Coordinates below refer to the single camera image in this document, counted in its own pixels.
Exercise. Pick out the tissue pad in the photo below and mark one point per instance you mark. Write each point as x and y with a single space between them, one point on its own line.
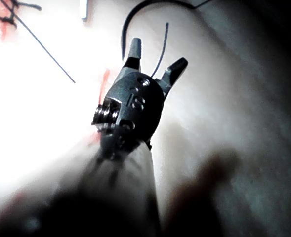
209 103

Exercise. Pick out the black stitching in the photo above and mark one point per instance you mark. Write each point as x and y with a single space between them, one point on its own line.
10 21

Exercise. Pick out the right arm needle driver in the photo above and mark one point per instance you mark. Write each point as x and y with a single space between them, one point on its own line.
140 106

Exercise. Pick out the curved steel needle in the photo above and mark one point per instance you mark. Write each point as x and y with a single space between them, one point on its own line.
122 42

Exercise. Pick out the right arm needle driver jaw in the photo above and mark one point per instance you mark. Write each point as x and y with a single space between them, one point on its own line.
135 53
175 70

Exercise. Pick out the black thread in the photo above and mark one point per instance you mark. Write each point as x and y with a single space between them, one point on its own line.
49 52

